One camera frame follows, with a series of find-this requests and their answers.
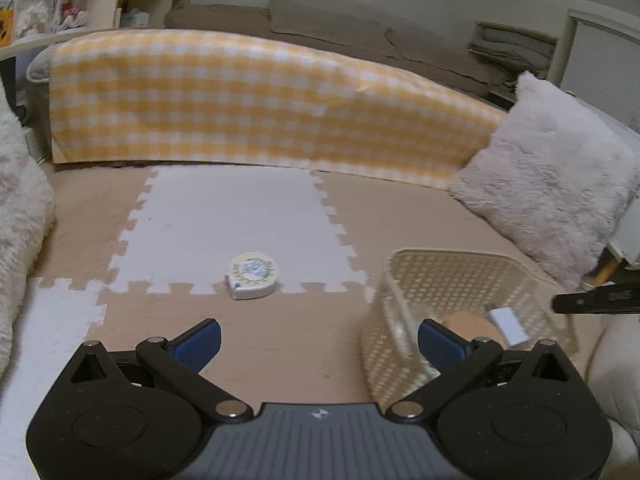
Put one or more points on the tissue box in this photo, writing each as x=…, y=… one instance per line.
x=134, y=19

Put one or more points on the white fluffy pillow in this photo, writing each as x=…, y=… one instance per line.
x=545, y=175
x=20, y=210

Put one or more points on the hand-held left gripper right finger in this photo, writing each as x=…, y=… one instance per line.
x=440, y=346

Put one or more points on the tan and white foam mat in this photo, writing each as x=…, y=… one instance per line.
x=225, y=220

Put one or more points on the white tape measure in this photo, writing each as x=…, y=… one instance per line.
x=252, y=272

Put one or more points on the grey mattress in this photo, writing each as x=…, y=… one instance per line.
x=40, y=65

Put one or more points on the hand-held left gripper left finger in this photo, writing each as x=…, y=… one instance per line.
x=200, y=344

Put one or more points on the clear case with rabbit doll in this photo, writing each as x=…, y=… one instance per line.
x=35, y=7

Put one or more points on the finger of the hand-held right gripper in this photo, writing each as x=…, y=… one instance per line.
x=590, y=300

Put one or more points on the yellow printed container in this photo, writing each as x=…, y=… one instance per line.
x=5, y=27

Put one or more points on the cream plastic basket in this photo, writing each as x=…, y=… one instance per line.
x=450, y=275

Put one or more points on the clear case with red doll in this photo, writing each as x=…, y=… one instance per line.
x=75, y=2

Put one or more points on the folded beige blankets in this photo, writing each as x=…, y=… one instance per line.
x=515, y=47

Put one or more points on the yellow checkered mattress bed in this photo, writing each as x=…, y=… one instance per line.
x=250, y=110

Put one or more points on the brown duvet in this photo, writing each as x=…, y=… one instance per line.
x=220, y=17

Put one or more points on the plain round wooden coaster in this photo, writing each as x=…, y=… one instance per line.
x=475, y=327

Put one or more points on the small white box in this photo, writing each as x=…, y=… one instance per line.
x=510, y=327

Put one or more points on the white closet door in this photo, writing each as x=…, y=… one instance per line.
x=600, y=65

